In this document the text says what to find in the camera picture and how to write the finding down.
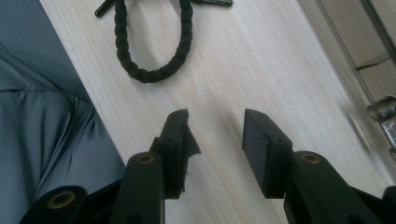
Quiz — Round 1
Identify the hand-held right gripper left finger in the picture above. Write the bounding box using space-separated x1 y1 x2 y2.
109 108 202 224

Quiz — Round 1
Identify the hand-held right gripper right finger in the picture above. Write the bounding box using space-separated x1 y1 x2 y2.
242 108 382 224

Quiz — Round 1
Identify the black twisted rope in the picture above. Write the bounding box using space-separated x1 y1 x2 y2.
93 0 233 84

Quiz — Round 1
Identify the metal stand foot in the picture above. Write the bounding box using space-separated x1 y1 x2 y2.
366 95 396 161

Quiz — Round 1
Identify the grey-blue cloth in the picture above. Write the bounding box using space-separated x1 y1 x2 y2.
0 0 126 224

